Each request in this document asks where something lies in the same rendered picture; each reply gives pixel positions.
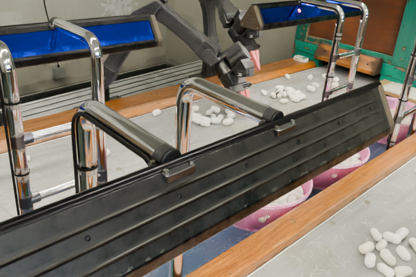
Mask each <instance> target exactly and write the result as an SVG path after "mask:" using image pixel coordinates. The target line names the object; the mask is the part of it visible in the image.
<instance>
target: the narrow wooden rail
mask: <svg viewBox="0 0 416 277"><path fill-rule="evenodd" d="M415 156H416V133H414V134H412V135H411V136H409V137H407V138H406V139H404V140H403V141H401V142H399V143H398V144H397V145H395V146H393V147H392V148H390V149H388V150H387V151H385V152H384V153H382V154H380V155H379V156H377V157H376V158H374V159H372V160H371V161H369V162H367V163H366V164H364V165H363V166H361V167H359V168H358V169H356V170H355V171H353V172H352V173H350V174H348V175H347V176H345V177H343V178H342V179H340V180H339V181H337V182H335V183H334V184H332V185H330V186H329V187H327V188H326V189H324V190H322V191H321V192H320V193H318V194H316V195H315V196H313V197H311V198H310V199H308V200H307V201H305V202H303V203H302V204H300V205H299V206H297V207H295V208H294V209H292V210H290V211H289V212H287V213H286V214H284V215H282V216H281V217H280V218H277V219H276V220H275V221H273V222H271V223H270V224H268V225H267V226H265V227H263V228H262V229H260V230H258V231H257V232H255V233H254V234H252V235H250V236H249V237H247V238H246V239H244V240H242V241H241V242H239V243H237V244H236V245H234V246H233V247H231V248H229V249H228V250H226V251H225V252H223V253H222V254H220V255H218V256H217V257H215V258H213V259H212V260H210V261H209V262H207V263H205V264H204V265H203V266H200V267H199V268H198V269H196V270H194V271H193V272H191V273H190V274H188V275H186V276H185V277H247V276H248V275H250V274H251V273H252V272H254V271H255V270H257V269H258V268H259V267H261V266H262V265H263V264H265V263H266V262H268V261H269V260H270V259H272V258H274V257H275V256H276V255H278V254H279V253H281V252H282V251H283V250H285V249H286V248H287V247H289V246H290V245H292V244H293V243H294V242H296V241H297V240H299V239H300V238H301V237H303V236H304V235H305V234H307V233H309V232H310V231H311V230H313V229H314V228H315V227H317V226H318V225H320V224H321V223H322V222H324V221H325V220H327V219H328V218H330V217H331V216H332V215H334V214H335V213H337V212H338V211H339V210H341V209H342V208H343V207H345V206H346V205H348V204H349V203H350V202H352V201H354V200H355V199H356V198H358V197H359V196H361V195H362V194H363V193H365V192H366V191H367V190H369V189H370V188H372V187H373V186H374V185H376V184H377V183H379V182H380V181H382V180H383V179H384V178H385V177H387V176H389V175H390V174H391V173H393V172H394V171H395V170H397V169H398V168H400V167H401V166H402V165H404V164H406V162H408V161H410V160H411V159H412V158H414V157H415Z"/></svg>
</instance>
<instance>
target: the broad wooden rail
mask: <svg viewBox="0 0 416 277"><path fill-rule="evenodd" d="M315 67H317V65H316V63H315V62H314V61H313V60H310V59H309V60H308V62H300V61H296V60H294V59H293V58H290V59H285V60H281V61H277V62H272V63H268V64H264V65H260V70H259V71H256V70H255V69H254V76H250V77H245V79H246V80H247V82H251V84H252V85H254V84H257V83H261V82H265V81H268V80H272V79H276V78H279V77H283V76H285V74H288V75H290V74H294V73H297V72H301V71H304V70H308V69H312V68H315ZM205 79H206V80H208V81H210V82H213V83H216V84H217V85H220V86H222V87H223V85H222V83H221V81H220V79H219V78H218V76H217V75H216V76H213V77H208V78H205ZM180 85H181V84H179V85H174V86H171V87H166V88H161V89H158V90H153V91H150V92H145V93H140V94H137V95H133V96H127V97H124V98H119V99H116V100H111V101H106V102H105V105H107V106H108V107H110V108H111V109H113V110H115V111H116V112H117V113H120V114H121V115H123V116H124V117H126V118H128V119H130V118H134V117H138V116H141V115H145V114H149V113H152V111H154V110H156V109H160V110H163V109H167V108H171V107H174V106H176V94H177V92H178V89H179V87H180ZM200 99H203V97H201V96H199V95H194V96H193V101H196V100H200ZM77 110H78V108H77V109H72V110H68V111H64V112H60V113H56V114H50V115H47V116H43V117H38V118H35V119H29V120H26V121H23V125H24V133H26V132H35V131H38V130H43V129H47V128H50V127H55V126H60V125H63V124H67V123H70V122H71V121H72V117H73V115H74V114H75V113H76V112H77ZM68 135H71V131H70V132H66V133H63V134H59V135H54V136H51V137H47V138H43V139H40V140H36V141H34V142H33V143H29V144H26V147H29V146H32V145H36V144H39V143H43V142H47V141H50V140H54V139H58V138H61V137H65V136H68ZM7 152H8V149H7V142H6V134H5V129H4V126H1V127H0V154H3V153H7Z"/></svg>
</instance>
